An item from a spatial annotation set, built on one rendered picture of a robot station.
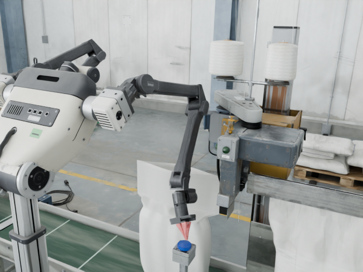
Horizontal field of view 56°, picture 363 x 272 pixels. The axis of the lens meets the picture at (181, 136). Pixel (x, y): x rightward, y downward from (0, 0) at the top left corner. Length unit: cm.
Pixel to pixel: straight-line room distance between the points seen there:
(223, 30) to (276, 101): 458
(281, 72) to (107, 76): 686
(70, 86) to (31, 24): 840
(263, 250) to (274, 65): 101
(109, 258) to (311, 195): 128
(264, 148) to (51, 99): 83
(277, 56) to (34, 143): 104
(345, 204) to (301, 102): 509
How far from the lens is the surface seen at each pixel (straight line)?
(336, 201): 157
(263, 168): 171
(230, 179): 144
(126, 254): 227
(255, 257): 206
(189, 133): 156
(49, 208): 283
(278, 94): 181
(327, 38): 644
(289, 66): 158
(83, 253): 233
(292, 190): 158
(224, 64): 162
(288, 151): 135
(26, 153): 132
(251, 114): 146
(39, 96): 142
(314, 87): 652
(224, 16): 633
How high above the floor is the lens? 174
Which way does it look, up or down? 18 degrees down
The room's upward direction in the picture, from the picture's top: 2 degrees clockwise
